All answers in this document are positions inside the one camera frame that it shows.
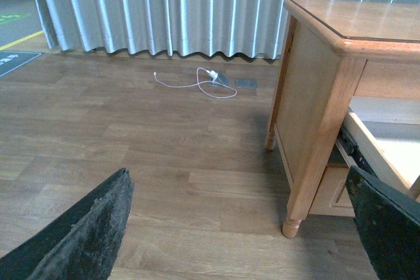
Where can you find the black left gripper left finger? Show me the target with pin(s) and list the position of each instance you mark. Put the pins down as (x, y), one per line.
(83, 242)

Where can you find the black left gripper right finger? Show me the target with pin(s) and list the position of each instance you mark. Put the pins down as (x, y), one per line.
(387, 222)

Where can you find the wooden drawer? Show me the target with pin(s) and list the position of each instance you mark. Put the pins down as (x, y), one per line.
(331, 198)
(391, 151)

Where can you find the light wooden nightstand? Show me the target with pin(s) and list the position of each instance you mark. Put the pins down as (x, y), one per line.
(339, 56)

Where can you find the grey floor sign mat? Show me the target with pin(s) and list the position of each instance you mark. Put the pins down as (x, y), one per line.
(11, 60)

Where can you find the closed grey floor socket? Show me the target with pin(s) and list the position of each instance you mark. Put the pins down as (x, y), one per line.
(246, 83)

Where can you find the open grey floor socket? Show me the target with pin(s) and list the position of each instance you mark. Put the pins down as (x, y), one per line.
(221, 79)

